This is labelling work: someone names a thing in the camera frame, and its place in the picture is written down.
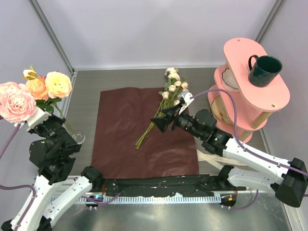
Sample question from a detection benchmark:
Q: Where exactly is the dark green mug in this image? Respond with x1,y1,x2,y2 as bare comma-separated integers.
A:
248,55,282,87

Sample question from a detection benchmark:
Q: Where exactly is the cream printed ribbon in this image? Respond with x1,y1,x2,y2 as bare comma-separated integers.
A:
197,150,246,170

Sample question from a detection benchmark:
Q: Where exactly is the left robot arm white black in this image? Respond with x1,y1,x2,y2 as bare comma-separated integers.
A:
1,110,103,231

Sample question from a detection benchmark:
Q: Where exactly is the pink rose flower bunch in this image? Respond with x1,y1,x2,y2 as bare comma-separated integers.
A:
135,67,190,150

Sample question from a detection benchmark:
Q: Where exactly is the white slotted cable duct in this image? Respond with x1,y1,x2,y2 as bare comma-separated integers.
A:
52,193,221,205

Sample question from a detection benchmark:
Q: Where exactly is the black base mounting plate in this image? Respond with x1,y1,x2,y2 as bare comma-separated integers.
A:
95,174,246,197

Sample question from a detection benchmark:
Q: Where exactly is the peach rose stem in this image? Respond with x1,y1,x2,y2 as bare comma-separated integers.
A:
23,67,72,118

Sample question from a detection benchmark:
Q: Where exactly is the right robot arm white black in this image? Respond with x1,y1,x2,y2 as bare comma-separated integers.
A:
151,106,308,208

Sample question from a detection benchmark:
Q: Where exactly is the clear glass vase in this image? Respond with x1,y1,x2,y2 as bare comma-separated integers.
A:
61,116,86,144

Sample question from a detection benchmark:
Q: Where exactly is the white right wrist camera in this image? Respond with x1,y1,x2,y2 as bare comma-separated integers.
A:
178,90,194,115

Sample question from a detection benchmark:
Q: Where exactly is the pink rose stem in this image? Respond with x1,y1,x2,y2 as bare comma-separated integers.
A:
0,82,36,123

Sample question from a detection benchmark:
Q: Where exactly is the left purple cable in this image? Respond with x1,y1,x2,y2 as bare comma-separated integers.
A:
0,124,125,227

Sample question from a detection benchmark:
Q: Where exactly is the pink three-tier wooden shelf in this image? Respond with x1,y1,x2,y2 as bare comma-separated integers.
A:
207,38,290,142

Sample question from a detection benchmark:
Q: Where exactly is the white bowl on shelf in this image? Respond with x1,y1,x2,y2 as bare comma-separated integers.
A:
221,68,239,93

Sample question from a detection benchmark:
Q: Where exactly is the red wrapping paper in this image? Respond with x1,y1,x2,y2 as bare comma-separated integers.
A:
91,88,199,179

